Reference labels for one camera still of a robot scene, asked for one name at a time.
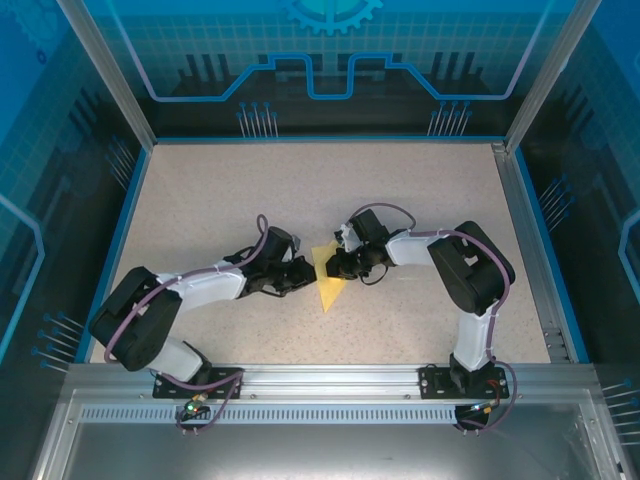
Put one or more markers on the blue printed gear panel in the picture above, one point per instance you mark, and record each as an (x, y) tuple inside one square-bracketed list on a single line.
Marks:
[(200, 30)]

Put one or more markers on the blue printed side panel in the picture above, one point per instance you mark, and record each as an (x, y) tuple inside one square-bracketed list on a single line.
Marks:
[(590, 200), (40, 200)]

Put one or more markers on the yellow power connector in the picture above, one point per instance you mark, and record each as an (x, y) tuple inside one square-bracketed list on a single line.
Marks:
[(196, 402), (487, 406)]

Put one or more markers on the aluminium side rail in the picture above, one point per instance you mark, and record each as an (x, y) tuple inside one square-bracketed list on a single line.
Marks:
[(516, 200)]

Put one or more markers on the grey metal tray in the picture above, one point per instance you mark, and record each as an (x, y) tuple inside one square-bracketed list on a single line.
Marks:
[(320, 450)]

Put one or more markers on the blue table border strip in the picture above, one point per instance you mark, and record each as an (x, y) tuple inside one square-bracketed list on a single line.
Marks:
[(125, 220), (534, 200)]

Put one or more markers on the long aluminium base rail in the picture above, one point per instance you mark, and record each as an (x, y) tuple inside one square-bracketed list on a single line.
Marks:
[(325, 382)]

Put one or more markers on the aluminium frame post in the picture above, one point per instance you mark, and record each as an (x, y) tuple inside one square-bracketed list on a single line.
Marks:
[(547, 75), (109, 75)]

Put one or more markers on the yellow paper sheet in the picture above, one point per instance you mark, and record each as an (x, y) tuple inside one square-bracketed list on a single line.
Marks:
[(330, 295)]

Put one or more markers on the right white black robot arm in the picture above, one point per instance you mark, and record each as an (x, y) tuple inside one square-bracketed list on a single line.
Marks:
[(470, 270)]

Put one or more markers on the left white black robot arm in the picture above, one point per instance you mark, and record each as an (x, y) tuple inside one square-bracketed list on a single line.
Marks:
[(135, 320)]

